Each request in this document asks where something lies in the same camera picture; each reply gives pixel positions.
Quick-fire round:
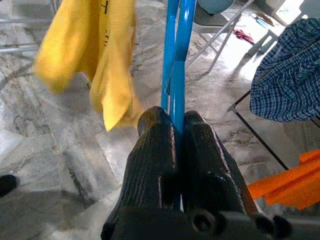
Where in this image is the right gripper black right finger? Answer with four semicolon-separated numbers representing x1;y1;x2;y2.
181;109;259;215

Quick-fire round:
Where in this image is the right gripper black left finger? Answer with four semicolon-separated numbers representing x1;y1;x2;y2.
112;105;178;216

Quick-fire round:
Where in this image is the blue plastic hanger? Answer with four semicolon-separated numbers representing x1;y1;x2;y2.
159;0;198;211

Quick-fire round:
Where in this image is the yellow garment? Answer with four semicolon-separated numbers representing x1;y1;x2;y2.
32;0;145;132

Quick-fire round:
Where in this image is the orange garment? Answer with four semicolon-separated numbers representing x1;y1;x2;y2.
246;149;320;211

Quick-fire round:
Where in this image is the blue plaid garment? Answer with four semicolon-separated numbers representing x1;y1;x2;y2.
249;17;320;123

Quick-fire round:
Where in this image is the red cloth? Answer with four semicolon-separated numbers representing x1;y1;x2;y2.
233;28;256;45

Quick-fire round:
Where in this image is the black clothes drying rack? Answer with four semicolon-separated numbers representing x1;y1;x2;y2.
226;13;320;171

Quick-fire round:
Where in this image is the dark grey folding chair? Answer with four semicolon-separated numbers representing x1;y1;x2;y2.
184;0;256;73

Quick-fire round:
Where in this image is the tan flat floor item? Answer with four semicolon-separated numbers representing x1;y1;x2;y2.
249;11;276;27

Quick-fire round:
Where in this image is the blue seat cushion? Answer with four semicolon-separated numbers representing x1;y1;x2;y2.
199;0;237;15

